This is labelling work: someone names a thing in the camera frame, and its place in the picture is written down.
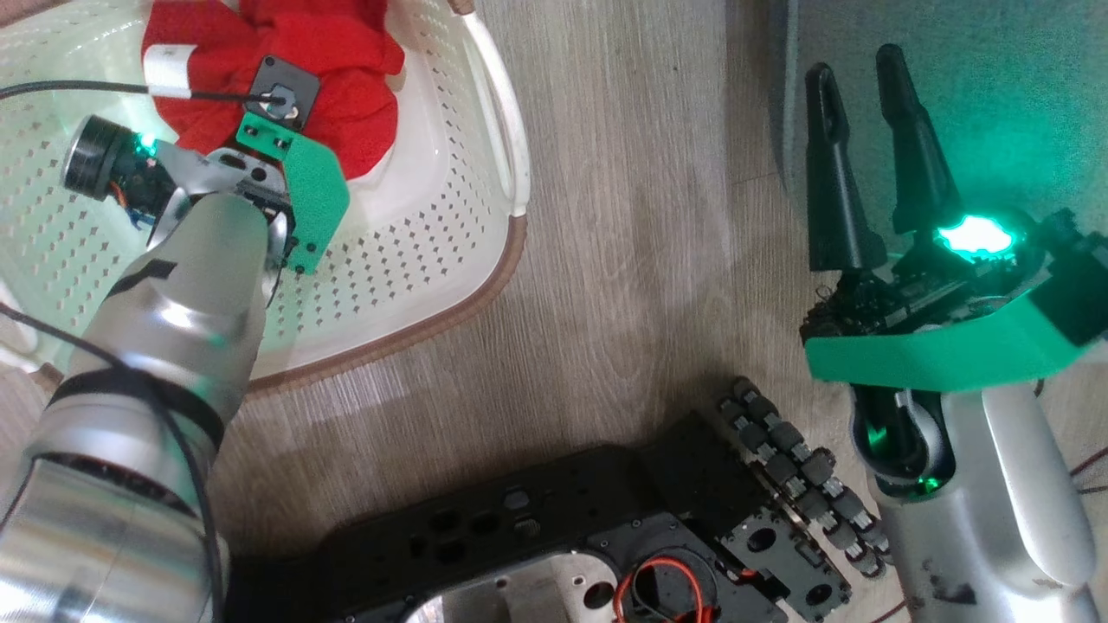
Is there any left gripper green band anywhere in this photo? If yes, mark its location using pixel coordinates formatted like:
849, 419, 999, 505
156, 55, 351, 276

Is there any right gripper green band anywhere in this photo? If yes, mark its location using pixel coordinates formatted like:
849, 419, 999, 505
800, 43, 1108, 395

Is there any red cloth garment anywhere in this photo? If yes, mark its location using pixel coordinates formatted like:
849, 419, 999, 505
141, 0, 406, 181

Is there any grey fabric sofa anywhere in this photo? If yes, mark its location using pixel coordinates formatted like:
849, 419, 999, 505
782, 0, 1108, 260

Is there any white laundry basket brown rim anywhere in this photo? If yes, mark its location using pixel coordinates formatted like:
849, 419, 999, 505
0, 0, 531, 397

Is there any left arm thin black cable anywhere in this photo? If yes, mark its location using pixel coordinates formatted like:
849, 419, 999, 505
0, 80, 291, 623

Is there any red wire loop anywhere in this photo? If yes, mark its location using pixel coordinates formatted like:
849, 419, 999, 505
613, 557, 763, 623

